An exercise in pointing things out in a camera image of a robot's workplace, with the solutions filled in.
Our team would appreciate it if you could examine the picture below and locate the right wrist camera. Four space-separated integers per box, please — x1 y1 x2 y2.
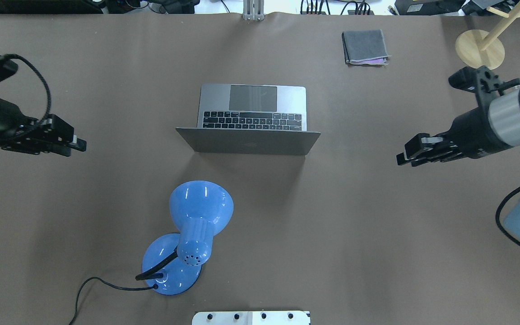
448 65 520 109

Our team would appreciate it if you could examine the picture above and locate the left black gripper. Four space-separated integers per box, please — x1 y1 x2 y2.
0 99 87 157

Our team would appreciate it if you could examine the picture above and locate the black lamp power cable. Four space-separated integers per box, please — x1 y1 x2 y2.
68 277 158 325

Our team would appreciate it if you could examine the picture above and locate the folded grey cloth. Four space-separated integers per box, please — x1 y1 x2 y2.
341 29 390 66

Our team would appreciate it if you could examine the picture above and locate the wooden cup stand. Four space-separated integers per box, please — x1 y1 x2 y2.
455 0 520 71

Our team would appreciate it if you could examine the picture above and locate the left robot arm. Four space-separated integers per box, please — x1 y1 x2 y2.
0 99 87 157

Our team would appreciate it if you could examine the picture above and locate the blue desk lamp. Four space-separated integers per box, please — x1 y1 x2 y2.
136 180 234 296

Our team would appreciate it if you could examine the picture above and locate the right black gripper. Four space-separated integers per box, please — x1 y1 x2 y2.
396 108 512 167

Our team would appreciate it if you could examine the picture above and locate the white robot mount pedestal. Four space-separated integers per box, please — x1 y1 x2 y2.
192 310 312 325

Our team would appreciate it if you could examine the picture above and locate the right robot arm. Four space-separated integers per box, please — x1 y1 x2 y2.
396 66 520 247

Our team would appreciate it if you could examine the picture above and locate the aluminium frame post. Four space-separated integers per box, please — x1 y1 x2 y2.
243 0 265 21

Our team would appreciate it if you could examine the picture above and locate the grey laptop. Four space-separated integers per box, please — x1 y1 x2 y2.
176 83 320 156

